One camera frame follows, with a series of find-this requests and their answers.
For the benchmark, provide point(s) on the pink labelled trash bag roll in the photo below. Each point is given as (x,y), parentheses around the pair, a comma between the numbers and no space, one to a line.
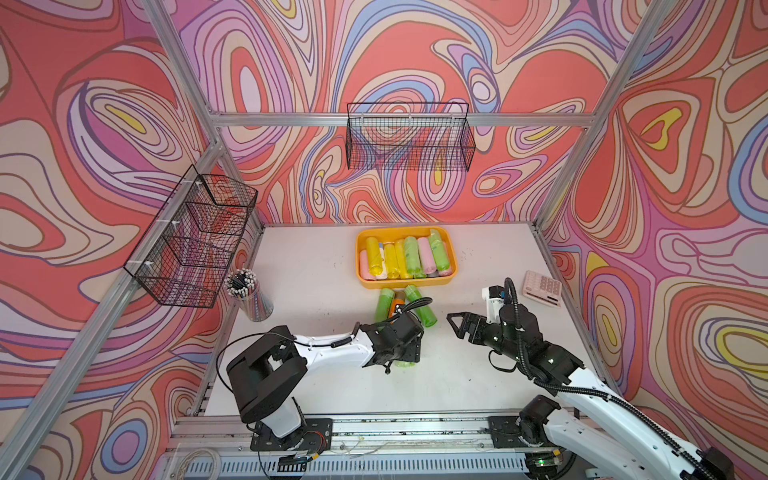
(365,273)

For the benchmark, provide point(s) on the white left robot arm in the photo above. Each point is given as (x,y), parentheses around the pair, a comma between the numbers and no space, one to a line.
(262,377)

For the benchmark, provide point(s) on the pencil holder cup with pencils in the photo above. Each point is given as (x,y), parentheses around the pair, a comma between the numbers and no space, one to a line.
(243,286)

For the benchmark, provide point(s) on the black wire basket on wall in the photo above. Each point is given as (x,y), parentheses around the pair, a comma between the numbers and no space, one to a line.
(405,135)
(199,227)

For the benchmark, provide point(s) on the metal base rail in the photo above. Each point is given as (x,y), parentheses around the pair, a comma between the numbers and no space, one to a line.
(363,446)

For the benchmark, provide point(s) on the white blue-capped roll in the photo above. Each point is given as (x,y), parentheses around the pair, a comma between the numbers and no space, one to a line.
(384,274)

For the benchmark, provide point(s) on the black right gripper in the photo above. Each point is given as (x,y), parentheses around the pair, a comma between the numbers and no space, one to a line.
(468,320)

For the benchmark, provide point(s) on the light green roll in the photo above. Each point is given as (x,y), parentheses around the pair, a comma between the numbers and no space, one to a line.
(412,258)

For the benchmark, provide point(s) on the yellow plastic storage box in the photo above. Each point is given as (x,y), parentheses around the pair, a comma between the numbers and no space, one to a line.
(391,234)

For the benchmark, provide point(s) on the large green trash bag roll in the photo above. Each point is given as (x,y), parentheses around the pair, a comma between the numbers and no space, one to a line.
(439,252)

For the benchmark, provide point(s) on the green roll beside orange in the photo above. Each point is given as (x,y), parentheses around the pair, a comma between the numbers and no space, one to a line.
(384,303)

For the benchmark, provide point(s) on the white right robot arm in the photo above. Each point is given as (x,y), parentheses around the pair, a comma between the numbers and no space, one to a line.
(579,412)

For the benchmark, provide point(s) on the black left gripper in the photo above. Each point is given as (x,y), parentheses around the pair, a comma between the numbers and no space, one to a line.
(415,350)

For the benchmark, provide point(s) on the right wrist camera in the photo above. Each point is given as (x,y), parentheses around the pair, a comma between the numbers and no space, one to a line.
(494,301)

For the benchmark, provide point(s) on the black wire basket on back wall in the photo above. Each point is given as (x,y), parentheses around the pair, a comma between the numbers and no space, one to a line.
(405,135)

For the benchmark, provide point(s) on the orange trash bag roll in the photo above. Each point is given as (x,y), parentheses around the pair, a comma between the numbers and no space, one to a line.
(398,302)

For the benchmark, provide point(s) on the pink calculator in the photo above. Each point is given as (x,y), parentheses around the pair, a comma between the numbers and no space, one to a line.
(543,289)

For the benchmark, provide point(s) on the black wire basket on left wall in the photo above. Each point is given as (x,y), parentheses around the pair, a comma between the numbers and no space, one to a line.
(199,227)

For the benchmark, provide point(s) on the yellow trash bag roll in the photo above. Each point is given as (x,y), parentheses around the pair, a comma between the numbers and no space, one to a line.
(401,259)
(391,261)

